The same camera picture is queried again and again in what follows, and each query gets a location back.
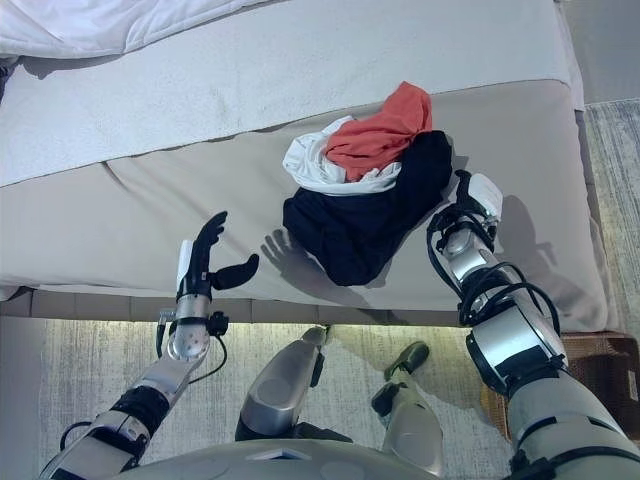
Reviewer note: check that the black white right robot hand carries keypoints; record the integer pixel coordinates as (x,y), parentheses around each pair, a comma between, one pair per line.
(477,192)

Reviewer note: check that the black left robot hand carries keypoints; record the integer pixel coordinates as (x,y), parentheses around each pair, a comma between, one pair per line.
(200,260)

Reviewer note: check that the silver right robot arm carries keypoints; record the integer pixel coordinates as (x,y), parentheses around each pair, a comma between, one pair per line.
(520,345)

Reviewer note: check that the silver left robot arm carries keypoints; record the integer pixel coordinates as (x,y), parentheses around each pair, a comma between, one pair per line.
(150,380)

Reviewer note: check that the beige upholstered bed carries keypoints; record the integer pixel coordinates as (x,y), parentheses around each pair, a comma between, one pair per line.
(200,150)

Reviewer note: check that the brown woven basket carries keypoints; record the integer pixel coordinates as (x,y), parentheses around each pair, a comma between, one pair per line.
(600,372)

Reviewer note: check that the orange red garment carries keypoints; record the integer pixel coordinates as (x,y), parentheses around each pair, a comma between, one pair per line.
(385,132)

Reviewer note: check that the dark navy garment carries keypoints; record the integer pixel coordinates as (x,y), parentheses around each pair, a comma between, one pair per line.
(370,225)

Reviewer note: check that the white garment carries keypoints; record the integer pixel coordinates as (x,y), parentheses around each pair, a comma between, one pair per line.
(310,160)

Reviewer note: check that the silver left robot leg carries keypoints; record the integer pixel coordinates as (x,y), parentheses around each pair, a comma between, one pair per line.
(285,385)

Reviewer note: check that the silver robot leg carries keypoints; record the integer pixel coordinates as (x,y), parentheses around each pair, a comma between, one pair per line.
(407,410)
(285,385)

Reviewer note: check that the silver robot torso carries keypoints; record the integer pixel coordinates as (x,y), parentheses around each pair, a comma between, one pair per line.
(280,460)

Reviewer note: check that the silver right robot leg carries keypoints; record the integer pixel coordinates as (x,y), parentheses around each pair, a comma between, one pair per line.
(407,410)

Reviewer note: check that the white quilted duvet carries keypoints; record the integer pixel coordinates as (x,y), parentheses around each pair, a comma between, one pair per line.
(100,25)

